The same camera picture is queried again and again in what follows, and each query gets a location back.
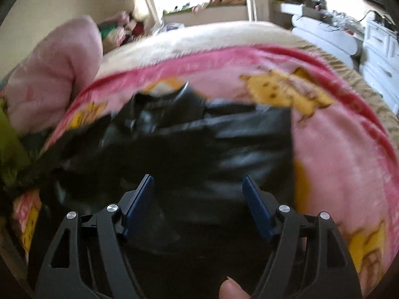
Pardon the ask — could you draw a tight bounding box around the pink cartoon fleece blanket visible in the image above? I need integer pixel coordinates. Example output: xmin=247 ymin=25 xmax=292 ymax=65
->
xmin=9 ymin=45 xmax=398 ymax=298

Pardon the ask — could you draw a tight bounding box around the pink quilted duvet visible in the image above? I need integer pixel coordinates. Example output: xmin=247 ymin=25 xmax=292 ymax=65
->
xmin=5 ymin=15 xmax=103 ymax=135

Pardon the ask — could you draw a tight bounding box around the green cloth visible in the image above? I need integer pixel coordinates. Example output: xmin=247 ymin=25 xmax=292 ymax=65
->
xmin=0 ymin=98 xmax=30 ymax=188

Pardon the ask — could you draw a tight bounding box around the black leather jacket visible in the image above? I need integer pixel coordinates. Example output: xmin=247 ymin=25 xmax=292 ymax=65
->
xmin=28 ymin=86 xmax=294 ymax=298

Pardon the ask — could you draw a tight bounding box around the white dresser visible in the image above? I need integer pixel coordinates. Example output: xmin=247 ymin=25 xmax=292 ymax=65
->
xmin=359 ymin=19 xmax=399 ymax=116

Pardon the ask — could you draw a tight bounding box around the clothes pile at window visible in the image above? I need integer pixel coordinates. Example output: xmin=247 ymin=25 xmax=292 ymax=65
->
xmin=163 ymin=0 xmax=247 ymax=15

